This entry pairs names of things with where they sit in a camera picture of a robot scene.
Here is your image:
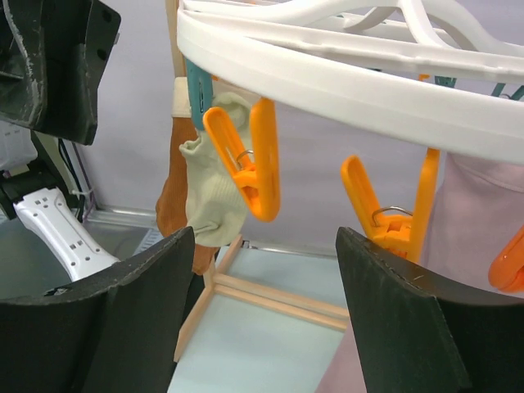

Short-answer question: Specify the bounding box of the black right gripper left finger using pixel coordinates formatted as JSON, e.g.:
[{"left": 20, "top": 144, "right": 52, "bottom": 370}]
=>
[{"left": 1, "top": 228, "right": 194, "bottom": 392}]

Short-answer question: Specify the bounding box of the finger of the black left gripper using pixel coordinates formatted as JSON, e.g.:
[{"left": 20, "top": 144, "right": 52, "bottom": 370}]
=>
[{"left": 1, "top": 0, "right": 121, "bottom": 145}]

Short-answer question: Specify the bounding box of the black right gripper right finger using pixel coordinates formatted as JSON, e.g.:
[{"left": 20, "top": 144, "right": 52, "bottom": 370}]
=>
[{"left": 336, "top": 228, "right": 523, "bottom": 392}]

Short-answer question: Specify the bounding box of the teal clothes peg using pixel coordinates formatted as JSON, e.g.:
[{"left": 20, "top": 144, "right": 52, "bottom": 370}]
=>
[{"left": 185, "top": 59, "right": 214, "bottom": 131}]

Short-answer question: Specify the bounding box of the white round clip hanger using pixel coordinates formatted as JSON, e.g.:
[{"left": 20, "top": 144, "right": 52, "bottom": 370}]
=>
[{"left": 177, "top": 1, "right": 523, "bottom": 164}]

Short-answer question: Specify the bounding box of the orange clothes peg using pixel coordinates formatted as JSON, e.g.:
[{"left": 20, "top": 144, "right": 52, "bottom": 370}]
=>
[
  {"left": 203, "top": 97, "right": 281, "bottom": 222},
  {"left": 340, "top": 147, "right": 441, "bottom": 264}
]

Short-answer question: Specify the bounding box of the orange sock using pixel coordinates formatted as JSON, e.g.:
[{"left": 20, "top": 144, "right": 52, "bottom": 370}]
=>
[{"left": 155, "top": 76, "right": 222, "bottom": 276}]

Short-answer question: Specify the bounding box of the pink cloth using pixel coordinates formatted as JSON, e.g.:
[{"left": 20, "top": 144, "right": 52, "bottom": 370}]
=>
[{"left": 318, "top": 154, "right": 523, "bottom": 392}]

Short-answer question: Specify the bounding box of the wooden drying rack frame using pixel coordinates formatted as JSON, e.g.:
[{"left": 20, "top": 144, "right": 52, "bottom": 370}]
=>
[{"left": 165, "top": 1, "right": 349, "bottom": 362}]

